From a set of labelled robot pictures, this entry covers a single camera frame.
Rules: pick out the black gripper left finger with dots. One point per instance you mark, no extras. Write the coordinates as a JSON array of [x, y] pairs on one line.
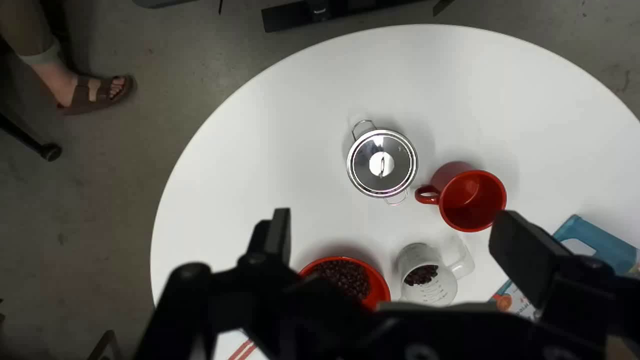
[[266, 246]]

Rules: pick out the black chair leg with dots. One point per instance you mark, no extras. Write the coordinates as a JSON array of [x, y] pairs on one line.
[[31, 141]]

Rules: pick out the red cup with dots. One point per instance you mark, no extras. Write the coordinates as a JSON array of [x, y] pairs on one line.
[[470, 199]]

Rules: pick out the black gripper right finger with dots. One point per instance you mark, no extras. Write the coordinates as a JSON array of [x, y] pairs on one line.
[[532, 252]]

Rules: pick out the steel pot with lid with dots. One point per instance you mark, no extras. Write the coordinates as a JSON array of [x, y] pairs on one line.
[[383, 162]]

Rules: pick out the black rectangular floor object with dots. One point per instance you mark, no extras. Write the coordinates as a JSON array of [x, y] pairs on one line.
[[320, 13]]

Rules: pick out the red bowl with coffee beans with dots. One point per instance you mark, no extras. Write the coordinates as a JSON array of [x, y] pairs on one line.
[[346, 274]]

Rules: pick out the blue printed cardboard box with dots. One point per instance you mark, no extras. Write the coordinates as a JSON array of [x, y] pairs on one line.
[[591, 244]]

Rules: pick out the white cloth with red stripes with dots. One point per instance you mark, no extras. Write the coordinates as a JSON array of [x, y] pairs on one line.
[[243, 350]]

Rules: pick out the brown sandal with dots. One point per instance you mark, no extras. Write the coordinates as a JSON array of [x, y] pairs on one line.
[[86, 100]]

